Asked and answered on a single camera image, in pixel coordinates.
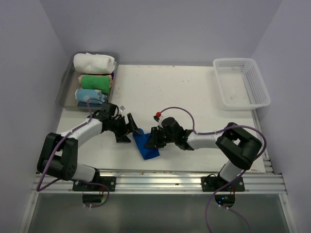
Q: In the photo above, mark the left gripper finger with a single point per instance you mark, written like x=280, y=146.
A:
x=121, y=136
x=131, y=125

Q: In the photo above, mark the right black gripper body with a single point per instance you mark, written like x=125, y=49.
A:
x=169, y=138

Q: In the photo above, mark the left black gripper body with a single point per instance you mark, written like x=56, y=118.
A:
x=119, y=124

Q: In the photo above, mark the white towel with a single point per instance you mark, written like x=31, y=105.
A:
x=94, y=63

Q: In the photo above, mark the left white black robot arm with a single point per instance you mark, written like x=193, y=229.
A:
x=59, y=155

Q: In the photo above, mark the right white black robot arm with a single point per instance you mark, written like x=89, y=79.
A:
x=242, y=145

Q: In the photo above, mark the blue cloud pattern towel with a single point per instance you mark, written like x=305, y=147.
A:
x=83, y=95

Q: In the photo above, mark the green rolled towel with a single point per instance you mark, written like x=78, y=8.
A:
x=93, y=82

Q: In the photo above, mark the pink rolled towel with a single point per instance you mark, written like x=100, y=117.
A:
x=79, y=78

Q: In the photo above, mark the grey plastic tray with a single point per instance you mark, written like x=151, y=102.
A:
x=69, y=83

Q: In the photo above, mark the white plastic basket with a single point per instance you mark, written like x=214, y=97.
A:
x=241, y=85

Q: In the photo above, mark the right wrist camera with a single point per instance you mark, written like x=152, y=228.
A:
x=158, y=117

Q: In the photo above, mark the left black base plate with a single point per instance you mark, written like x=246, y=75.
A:
x=101, y=183

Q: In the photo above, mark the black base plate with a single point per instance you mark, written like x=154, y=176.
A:
x=101, y=183
x=211, y=183

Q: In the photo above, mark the aluminium mounting rail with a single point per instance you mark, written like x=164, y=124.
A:
x=166, y=182

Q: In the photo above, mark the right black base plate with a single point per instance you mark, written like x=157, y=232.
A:
x=211, y=183

